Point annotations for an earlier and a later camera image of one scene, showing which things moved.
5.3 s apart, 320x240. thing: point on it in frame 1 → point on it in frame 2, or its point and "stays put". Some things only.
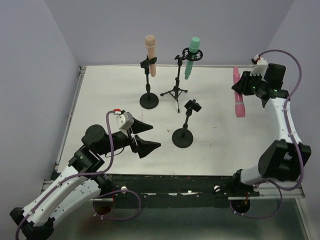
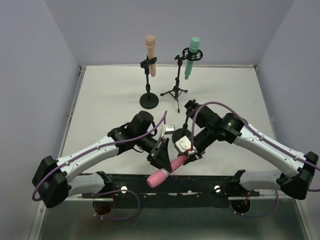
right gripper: [244, 81] → [195, 153]
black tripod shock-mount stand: [189, 54] stays put
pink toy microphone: [240, 109] → [159, 175]
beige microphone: [150, 43] stays put
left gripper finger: [145, 147] → [161, 159]
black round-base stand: [183, 137] stays put
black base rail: [175, 186] stays put
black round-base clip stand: [148, 100] stays put
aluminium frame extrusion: [82, 71] stays put
